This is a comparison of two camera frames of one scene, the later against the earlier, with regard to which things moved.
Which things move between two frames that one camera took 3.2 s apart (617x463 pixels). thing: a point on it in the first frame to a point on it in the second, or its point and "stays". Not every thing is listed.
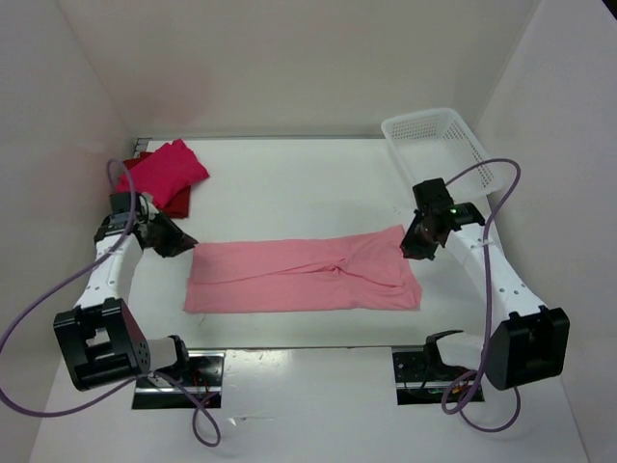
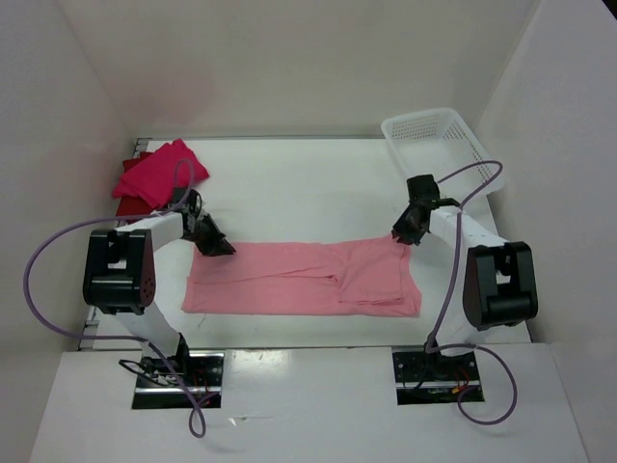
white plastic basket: x=437 y=144 stays
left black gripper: x=180 y=242 to x=217 y=244
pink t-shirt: x=166 y=173 stays
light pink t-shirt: x=363 y=270 stays
